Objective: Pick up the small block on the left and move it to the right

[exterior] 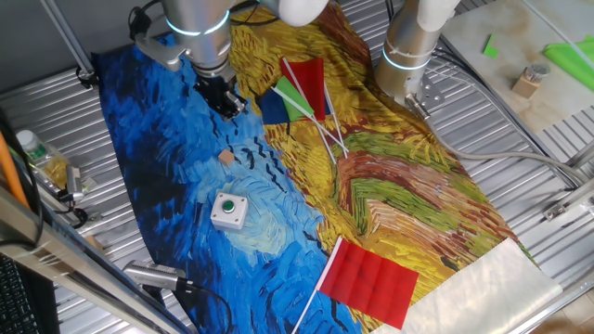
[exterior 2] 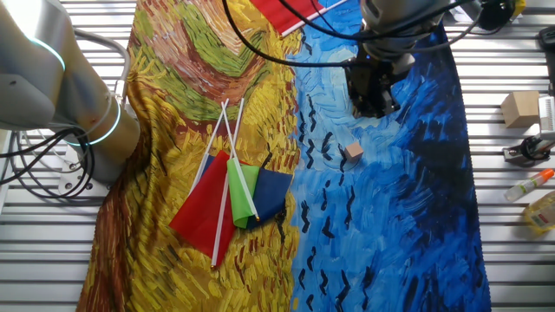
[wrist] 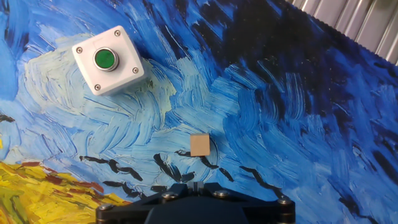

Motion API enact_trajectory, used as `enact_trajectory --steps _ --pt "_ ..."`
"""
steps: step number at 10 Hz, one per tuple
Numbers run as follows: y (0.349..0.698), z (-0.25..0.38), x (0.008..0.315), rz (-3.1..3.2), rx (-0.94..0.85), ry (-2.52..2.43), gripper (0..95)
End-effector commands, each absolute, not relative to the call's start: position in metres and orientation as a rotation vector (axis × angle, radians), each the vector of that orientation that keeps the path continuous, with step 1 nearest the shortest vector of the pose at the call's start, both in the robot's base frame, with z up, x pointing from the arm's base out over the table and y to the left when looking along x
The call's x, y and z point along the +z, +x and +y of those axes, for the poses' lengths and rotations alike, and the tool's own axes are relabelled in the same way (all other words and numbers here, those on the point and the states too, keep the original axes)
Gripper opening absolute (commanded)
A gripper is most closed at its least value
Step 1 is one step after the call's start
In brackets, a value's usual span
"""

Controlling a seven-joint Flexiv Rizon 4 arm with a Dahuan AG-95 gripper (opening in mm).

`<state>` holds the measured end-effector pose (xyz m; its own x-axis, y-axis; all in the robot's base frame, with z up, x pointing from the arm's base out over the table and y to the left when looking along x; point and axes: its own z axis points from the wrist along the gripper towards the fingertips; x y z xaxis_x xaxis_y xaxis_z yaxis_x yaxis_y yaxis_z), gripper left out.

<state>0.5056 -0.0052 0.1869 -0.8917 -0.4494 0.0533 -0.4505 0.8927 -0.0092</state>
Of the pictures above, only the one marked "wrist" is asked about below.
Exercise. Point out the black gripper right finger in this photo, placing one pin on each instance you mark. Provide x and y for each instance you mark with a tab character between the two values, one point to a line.
270	211

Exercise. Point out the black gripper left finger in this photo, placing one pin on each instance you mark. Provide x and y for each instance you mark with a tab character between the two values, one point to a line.
124	211

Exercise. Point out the small wooden block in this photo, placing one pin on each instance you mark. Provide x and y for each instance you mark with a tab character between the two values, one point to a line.
199	145

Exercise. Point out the painted blue yellow tablecloth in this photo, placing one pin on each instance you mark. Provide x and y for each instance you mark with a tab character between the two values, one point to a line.
280	124

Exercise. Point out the white box green push button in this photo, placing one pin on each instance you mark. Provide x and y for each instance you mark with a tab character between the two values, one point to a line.
127	62

